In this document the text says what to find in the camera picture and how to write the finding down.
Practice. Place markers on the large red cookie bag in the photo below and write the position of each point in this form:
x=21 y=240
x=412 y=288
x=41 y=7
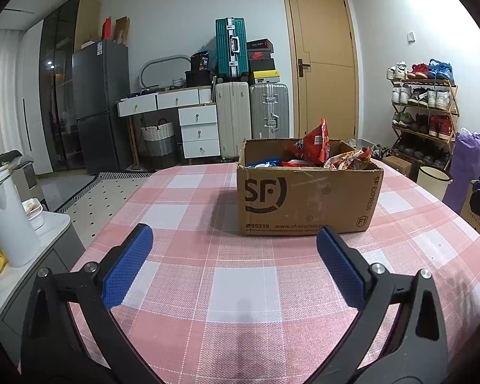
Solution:
x=318 y=140

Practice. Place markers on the black printed bag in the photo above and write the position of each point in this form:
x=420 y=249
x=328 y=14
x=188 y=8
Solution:
x=201 y=60

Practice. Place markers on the open brown cardboard box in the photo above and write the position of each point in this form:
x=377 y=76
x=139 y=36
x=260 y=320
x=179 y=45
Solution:
x=478 y=220

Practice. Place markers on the black jacket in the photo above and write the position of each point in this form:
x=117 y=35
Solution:
x=0 y=162

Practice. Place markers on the white suitcase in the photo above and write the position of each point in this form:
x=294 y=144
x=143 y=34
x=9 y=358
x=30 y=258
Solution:
x=232 y=120

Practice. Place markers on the white wall switch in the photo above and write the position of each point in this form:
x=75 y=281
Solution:
x=411 y=36

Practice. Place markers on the white desk with drawers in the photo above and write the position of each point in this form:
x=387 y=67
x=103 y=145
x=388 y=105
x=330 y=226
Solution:
x=176 y=99

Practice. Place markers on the black round box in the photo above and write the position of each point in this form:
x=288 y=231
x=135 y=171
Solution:
x=199 y=79

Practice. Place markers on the small red cookie packet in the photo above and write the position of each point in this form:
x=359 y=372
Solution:
x=296 y=163

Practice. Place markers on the grey refrigerator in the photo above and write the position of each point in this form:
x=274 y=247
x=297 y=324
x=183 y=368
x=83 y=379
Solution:
x=100 y=100

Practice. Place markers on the red paper bag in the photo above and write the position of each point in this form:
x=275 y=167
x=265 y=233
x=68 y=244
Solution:
x=108 y=30

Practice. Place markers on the dark glass cabinet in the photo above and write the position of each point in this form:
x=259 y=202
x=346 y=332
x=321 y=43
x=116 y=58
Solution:
x=56 y=88

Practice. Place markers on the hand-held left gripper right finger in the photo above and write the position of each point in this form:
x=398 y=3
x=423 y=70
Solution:
x=340 y=268

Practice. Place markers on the large printed cardboard box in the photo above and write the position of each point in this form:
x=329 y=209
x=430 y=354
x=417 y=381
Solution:
x=304 y=200

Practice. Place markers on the small closed cardboard box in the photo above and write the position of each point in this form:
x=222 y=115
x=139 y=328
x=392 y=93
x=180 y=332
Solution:
x=396 y=167

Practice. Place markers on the white waste bin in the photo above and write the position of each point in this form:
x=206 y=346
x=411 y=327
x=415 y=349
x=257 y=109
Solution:
x=434 y=178

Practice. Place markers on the silver suitcase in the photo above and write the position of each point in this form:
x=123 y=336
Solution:
x=268 y=108

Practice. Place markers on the woven laundry basket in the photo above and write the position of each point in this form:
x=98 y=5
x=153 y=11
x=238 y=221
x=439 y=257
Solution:
x=158 y=138

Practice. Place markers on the red yellow snack bag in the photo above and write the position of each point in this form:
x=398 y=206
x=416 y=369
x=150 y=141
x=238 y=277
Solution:
x=352 y=160

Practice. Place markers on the red black shoe box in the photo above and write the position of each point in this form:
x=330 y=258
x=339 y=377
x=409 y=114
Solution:
x=260 y=53

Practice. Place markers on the shoe rack with shoes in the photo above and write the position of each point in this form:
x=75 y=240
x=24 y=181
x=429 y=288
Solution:
x=440 y=98

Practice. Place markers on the teal suitcase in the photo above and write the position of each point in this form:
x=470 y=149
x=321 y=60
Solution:
x=230 y=48

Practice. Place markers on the tan wooden door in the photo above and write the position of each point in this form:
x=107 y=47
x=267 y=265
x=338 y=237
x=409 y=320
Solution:
x=324 y=48

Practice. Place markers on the white curtain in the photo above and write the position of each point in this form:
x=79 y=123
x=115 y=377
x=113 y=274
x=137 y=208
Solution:
x=0 y=88

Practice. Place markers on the white kettle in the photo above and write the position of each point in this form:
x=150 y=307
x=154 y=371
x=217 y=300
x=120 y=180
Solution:
x=8 y=224

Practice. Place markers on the blue cookie packet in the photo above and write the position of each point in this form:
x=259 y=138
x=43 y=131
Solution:
x=264 y=164

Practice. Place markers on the white food bowl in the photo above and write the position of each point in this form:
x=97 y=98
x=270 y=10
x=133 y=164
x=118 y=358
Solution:
x=34 y=214

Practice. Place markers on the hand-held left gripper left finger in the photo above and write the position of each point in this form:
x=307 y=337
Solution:
x=128 y=268

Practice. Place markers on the dotted white rug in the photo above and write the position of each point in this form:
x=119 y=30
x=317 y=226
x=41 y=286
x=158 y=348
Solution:
x=104 y=200

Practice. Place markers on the purple paper bag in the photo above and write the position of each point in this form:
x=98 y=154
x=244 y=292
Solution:
x=464 y=168

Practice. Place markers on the pile of dark shoes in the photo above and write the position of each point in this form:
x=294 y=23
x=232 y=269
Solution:
x=378 y=151

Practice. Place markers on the rounded framed mirror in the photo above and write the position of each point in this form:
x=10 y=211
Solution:
x=164 y=72

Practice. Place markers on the yellow black shoe box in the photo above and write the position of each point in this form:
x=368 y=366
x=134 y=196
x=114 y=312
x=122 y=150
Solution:
x=264 y=77

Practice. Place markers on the pink checked tablecloth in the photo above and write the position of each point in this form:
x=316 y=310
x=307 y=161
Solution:
x=240 y=280

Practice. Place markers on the grey side cabinet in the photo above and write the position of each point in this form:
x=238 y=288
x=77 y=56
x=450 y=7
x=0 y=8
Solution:
x=52 y=256

